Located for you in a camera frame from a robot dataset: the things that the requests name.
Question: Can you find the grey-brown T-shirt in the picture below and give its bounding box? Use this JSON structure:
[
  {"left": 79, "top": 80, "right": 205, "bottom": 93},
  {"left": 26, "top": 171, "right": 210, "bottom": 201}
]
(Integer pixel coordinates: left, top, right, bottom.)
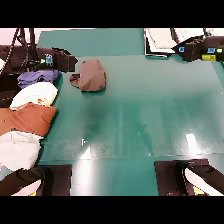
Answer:
[{"left": 68, "top": 58, "right": 108, "bottom": 94}]

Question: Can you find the black cable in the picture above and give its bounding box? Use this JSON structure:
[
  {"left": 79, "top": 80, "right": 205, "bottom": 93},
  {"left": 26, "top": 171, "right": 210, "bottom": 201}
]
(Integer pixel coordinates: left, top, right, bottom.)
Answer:
[{"left": 9, "top": 28, "right": 37, "bottom": 69}]

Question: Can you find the pale white garment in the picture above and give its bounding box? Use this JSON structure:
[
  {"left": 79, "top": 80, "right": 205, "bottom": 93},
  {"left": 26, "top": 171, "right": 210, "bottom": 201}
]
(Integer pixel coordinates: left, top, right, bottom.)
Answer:
[{"left": 0, "top": 130, "right": 43, "bottom": 173}]

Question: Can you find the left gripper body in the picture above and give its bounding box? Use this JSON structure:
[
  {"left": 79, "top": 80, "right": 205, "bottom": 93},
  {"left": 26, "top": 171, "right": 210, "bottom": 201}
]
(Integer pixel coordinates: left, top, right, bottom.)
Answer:
[{"left": 52, "top": 47, "right": 80, "bottom": 74}]

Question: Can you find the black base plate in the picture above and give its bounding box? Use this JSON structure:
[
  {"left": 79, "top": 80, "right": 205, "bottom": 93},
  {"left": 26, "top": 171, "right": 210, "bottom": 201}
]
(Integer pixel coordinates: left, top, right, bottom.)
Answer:
[
  {"left": 153, "top": 158, "right": 212, "bottom": 197},
  {"left": 35, "top": 163, "right": 73, "bottom": 197}
]

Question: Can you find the cream garment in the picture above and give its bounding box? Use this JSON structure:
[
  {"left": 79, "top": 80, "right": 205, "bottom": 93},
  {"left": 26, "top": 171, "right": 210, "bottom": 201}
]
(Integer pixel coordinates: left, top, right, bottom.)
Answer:
[{"left": 9, "top": 81, "right": 60, "bottom": 111}]

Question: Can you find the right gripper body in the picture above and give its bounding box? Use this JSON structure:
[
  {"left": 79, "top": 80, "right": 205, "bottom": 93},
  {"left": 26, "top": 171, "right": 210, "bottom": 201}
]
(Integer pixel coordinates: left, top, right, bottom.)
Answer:
[{"left": 172, "top": 35, "right": 205, "bottom": 63}]

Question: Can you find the purple garment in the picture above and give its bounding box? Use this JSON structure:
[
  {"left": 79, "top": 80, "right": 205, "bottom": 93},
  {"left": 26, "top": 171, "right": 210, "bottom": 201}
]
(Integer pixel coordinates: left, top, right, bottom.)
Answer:
[{"left": 16, "top": 69, "right": 62, "bottom": 90}]

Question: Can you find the rust orange garment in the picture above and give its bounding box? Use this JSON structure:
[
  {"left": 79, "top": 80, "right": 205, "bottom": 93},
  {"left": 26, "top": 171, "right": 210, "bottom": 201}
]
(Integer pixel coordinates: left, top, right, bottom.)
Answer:
[{"left": 0, "top": 102, "right": 58, "bottom": 138}]

